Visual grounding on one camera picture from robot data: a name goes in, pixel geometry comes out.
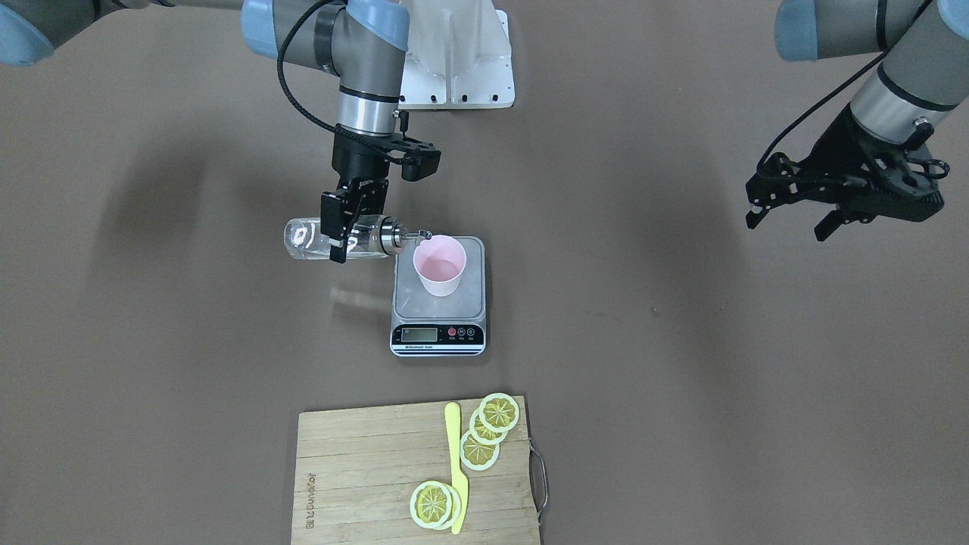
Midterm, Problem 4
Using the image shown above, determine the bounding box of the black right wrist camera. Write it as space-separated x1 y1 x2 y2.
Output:
385 138 441 182

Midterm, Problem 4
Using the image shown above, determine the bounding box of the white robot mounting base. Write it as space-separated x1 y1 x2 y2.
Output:
399 1 516 111

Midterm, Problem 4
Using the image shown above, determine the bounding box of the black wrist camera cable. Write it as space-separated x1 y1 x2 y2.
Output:
277 0 357 139

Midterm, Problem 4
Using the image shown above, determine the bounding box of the pink plastic cup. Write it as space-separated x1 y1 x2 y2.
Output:
413 235 467 297

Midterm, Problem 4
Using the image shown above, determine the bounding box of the yellow plastic knife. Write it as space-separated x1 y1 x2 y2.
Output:
444 401 469 535

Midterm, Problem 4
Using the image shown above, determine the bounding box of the bamboo cutting board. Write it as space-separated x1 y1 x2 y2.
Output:
290 400 542 544

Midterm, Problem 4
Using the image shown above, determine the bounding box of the silver digital kitchen scale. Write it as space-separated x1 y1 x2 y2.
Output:
390 237 488 357

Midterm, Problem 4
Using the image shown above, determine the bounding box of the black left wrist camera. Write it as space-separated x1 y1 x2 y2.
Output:
745 152 835 204

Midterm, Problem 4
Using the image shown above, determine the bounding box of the lemon slice top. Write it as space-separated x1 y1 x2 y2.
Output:
478 392 522 434

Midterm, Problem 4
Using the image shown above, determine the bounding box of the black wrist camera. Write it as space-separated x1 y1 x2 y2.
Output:
745 152 835 204
385 138 441 182

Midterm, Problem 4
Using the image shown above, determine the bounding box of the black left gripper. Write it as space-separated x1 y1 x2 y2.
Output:
745 106 946 242

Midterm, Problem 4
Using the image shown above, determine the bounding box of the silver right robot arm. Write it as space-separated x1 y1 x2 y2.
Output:
200 1 440 263

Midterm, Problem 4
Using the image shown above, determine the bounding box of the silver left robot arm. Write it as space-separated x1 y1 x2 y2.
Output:
746 1 968 241

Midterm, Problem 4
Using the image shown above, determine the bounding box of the lemon slice under pair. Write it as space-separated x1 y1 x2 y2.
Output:
435 484 463 531

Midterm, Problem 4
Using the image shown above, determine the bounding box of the lemon slice front pair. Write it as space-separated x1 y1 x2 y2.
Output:
409 480 450 530

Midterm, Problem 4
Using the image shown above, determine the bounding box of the clear glass sauce bottle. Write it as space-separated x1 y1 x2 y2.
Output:
282 215 434 263

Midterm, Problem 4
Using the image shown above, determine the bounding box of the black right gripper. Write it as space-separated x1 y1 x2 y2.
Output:
319 129 402 263

